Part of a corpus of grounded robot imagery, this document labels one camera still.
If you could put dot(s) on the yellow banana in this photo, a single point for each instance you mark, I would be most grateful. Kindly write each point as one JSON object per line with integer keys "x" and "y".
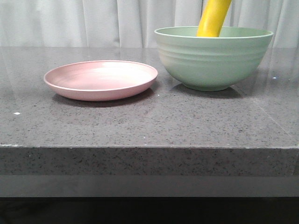
{"x": 213, "y": 17}

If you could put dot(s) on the green ribbed bowl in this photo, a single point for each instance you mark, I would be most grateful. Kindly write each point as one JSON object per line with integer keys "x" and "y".
{"x": 211, "y": 63}

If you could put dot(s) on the pink plate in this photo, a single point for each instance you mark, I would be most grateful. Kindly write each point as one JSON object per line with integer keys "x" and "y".
{"x": 102, "y": 80}

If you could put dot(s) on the white curtain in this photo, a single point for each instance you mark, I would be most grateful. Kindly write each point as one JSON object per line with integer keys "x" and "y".
{"x": 131, "y": 23}

